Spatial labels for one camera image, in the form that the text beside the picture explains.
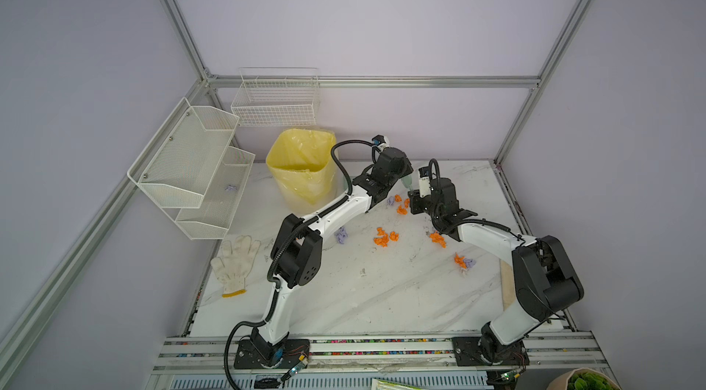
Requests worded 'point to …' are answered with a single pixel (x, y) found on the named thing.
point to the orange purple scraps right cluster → (438, 238)
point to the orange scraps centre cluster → (383, 240)
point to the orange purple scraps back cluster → (397, 198)
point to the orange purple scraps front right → (463, 261)
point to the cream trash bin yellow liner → (303, 169)
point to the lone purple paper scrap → (341, 235)
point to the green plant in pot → (583, 379)
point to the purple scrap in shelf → (231, 188)
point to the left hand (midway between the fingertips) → (407, 158)
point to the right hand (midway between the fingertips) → (409, 190)
